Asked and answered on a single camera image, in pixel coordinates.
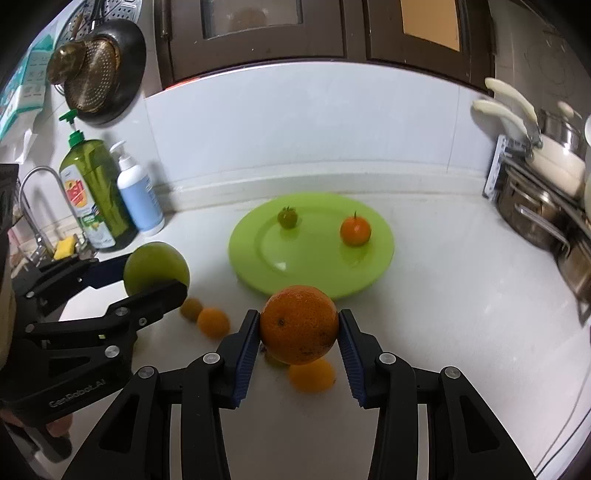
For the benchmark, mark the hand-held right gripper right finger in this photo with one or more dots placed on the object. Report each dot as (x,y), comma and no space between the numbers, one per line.
(352,364)

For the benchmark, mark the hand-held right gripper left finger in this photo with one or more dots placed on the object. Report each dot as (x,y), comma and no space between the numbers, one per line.
(244,364)

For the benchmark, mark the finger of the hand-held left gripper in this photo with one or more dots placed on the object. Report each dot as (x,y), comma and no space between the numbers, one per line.
(152,297)
(106,273)

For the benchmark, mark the large green citrus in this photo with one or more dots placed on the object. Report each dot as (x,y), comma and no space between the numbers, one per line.
(154,265)

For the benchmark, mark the large orange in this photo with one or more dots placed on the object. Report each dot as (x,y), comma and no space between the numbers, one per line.
(299,325)

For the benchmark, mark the green plate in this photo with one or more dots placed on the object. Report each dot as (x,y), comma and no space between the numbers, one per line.
(314,272)

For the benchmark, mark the person's left hand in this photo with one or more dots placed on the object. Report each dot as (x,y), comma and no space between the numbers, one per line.
(60,427)

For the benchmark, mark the small greenish orange tangerine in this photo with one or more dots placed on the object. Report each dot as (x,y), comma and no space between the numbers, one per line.
(190,309)

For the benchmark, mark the yellow sponge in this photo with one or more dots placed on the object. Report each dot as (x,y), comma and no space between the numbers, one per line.
(64,248)

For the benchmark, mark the white blue pump bottle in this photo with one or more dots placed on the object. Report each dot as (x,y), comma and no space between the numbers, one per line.
(138,194)

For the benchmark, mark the steel kitchen faucet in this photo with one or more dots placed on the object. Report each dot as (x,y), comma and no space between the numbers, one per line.
(34,221)

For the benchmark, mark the green dish soap bottle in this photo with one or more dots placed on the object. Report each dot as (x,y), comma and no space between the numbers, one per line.
(92,184)

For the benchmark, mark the orange tangerine with stem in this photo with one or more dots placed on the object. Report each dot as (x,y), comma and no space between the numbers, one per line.
(355,230)

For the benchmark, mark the small green tangerine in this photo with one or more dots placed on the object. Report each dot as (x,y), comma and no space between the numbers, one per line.
(287,218)

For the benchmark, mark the teal white packet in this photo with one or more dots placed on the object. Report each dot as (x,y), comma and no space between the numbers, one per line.
(25,87)

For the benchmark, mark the brass colander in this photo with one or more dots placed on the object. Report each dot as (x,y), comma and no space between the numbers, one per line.
(85,71)

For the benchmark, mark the black wok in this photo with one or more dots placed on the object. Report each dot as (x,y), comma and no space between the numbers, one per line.
(129,69)

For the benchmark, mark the stainless steel pot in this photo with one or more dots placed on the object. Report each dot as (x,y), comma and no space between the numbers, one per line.
(577,272)
(531,207)

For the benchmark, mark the white pot rack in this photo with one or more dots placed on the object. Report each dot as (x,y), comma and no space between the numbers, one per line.
(501,166)

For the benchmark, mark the steel steamer tray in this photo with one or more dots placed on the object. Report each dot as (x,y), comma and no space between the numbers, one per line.
(115,11)

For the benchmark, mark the brown cabinet door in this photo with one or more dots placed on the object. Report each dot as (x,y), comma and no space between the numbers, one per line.
(415,50)
(258,50)

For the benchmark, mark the steel pot with lid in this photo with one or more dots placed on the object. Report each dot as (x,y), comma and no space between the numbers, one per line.
(561,131)

